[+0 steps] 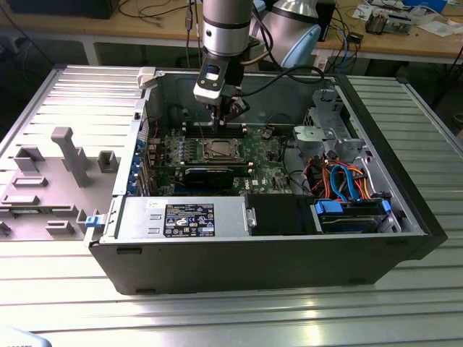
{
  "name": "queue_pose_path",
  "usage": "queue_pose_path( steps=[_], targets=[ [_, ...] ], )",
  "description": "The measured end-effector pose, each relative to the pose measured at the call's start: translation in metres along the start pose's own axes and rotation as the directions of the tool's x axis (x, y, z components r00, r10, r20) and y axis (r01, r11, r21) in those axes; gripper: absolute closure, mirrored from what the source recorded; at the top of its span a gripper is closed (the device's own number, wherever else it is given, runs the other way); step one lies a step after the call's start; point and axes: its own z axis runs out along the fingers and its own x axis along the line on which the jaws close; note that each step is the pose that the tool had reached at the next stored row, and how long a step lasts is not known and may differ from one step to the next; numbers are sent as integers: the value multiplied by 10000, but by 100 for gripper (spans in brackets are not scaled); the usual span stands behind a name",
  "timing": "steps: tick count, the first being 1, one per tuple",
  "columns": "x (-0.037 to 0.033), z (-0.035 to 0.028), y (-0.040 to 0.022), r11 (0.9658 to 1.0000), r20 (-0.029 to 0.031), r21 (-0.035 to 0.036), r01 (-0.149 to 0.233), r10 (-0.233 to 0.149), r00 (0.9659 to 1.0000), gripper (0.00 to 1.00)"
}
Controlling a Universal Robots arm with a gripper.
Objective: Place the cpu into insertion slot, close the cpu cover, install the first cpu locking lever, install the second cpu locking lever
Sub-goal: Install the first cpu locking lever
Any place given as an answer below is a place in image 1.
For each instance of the electronic device with coil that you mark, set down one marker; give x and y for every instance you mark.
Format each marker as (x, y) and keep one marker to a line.
(376, 23)

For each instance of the grey parts rack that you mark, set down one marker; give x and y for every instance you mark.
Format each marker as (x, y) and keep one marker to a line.
(58, 188)

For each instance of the silver coin battery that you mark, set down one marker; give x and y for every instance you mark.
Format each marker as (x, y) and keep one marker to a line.
(266, 134)

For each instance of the blue box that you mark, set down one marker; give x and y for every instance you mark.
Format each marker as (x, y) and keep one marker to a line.
(427, 4)

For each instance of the blue case latch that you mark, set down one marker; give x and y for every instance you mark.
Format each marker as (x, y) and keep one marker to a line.
(94, 221)

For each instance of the RAM slot with white clips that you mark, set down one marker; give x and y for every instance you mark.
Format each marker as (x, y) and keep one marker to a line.
(193, 132)
(193, 125)

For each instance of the hard disk in blue carrier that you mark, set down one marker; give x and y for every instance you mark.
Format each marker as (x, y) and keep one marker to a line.
(327, 209)

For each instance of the wooden desk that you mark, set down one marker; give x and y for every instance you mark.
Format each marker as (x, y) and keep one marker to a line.
(90, 27)

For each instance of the black PC case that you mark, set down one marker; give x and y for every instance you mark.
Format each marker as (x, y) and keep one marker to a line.
(253, 267)

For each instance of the black drive bay block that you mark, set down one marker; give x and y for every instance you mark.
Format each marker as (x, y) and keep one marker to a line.
(278, 215)

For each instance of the silver power supply unit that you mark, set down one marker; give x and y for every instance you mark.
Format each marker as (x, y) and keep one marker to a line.
(144, 217)

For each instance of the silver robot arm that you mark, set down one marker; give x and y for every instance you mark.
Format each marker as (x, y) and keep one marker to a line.
(224, 36)

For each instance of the black graphics card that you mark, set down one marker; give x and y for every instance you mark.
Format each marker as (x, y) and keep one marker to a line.
(208, 179)

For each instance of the black box on desk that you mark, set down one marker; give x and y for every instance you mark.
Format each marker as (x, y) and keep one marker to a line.
(61, 9)

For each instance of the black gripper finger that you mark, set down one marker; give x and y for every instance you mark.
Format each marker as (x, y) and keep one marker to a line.
(238, 107)
(216, 115)

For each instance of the green RAM stick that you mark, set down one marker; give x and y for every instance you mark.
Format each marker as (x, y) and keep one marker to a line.
(217, 165)

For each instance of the silver drive cage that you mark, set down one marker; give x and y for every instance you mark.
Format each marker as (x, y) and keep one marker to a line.
(314, 135)

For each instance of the white rounded object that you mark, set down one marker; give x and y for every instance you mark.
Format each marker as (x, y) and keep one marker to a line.
(21, 339)

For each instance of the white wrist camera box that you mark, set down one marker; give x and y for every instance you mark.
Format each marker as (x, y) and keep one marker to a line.
(208, 90)

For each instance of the green motherboard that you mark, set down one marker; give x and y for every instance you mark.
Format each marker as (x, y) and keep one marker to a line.
(267, 170)

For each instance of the white papers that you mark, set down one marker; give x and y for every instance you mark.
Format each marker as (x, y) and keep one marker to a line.
(439, 27)

